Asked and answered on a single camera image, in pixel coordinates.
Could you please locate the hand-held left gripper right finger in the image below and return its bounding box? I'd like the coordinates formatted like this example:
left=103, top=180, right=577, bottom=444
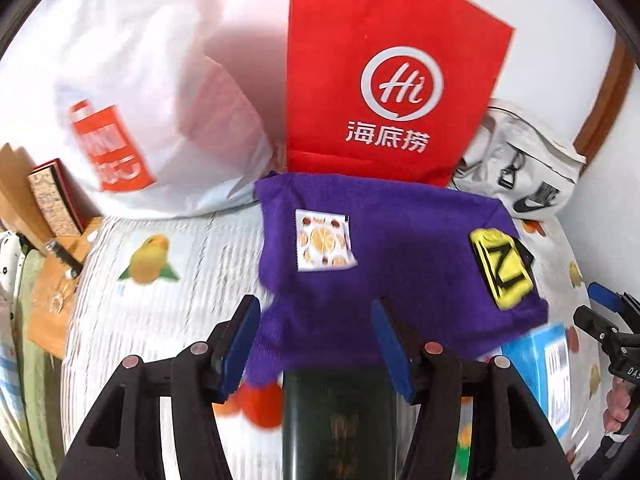
left=371, top=297, right=576, bottom=480

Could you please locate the brown wooden door frame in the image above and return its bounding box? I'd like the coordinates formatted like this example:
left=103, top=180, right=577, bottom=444
left=572, top=37, right=636, bottom=161

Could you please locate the green striped cloth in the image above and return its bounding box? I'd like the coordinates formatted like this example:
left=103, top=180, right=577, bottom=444
left=0, top=250, right=66, bottom=480

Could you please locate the white plastic bag orange label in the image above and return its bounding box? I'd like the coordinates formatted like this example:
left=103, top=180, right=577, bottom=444
left=10, top=0, right=296, bottom=221

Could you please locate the dark green booklet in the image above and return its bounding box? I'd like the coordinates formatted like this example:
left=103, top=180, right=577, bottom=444
left=280, top=367, right=398, bottom=480

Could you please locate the person's right hand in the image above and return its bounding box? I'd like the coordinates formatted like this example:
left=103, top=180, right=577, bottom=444
left=602, top=377, right=633, bottom=436

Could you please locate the light grey sports bag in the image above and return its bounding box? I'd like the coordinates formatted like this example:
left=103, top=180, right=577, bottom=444
left=450, top=100, right=588, bottom=218

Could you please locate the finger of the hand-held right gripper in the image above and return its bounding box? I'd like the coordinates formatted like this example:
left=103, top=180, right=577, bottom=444
left=587, top=282, right=640, bottom=317
left=572, top=305, right=627, bottom=352

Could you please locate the small dark tool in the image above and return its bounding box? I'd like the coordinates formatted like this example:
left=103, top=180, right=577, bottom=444
left=45, top=239, right=83, bottom=270

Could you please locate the wooden nightstand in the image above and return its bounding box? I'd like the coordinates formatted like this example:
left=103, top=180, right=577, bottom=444
left=0, top=142, right=106, bottom=361

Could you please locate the fruit-print bed sheet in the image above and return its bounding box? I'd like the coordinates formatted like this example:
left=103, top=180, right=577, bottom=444
left=60, top=205, right=616, bottom=480

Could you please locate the white black-dotted object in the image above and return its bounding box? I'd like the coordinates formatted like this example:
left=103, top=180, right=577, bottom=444
left=0, top=230, right=26, bottom=311

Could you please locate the red-edged book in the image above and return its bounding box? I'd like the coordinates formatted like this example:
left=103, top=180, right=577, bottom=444
left=27, top=158, right=88, bottom=238

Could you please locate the light blue box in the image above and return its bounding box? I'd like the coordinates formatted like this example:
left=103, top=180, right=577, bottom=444
left=500, top=322, right=573, bottom=441

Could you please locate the orange-print white sachet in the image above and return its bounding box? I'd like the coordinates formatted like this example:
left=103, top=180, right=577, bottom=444
left=294, top=208, right=358, bottom=273

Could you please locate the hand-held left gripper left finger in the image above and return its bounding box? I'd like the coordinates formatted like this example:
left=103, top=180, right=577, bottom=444
left=57, top=294, right=262, bottom=480

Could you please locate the red paper bag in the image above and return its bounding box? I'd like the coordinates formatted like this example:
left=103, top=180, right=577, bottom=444
left=285, top=0, right=516, bottom=188

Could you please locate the yellow black pouch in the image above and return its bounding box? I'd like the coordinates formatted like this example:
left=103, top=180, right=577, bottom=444
left=468, top=227, right=536, bottom=311

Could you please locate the purple cloth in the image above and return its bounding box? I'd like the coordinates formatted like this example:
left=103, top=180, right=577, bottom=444
left=243, top=171, right=550, bottom=391

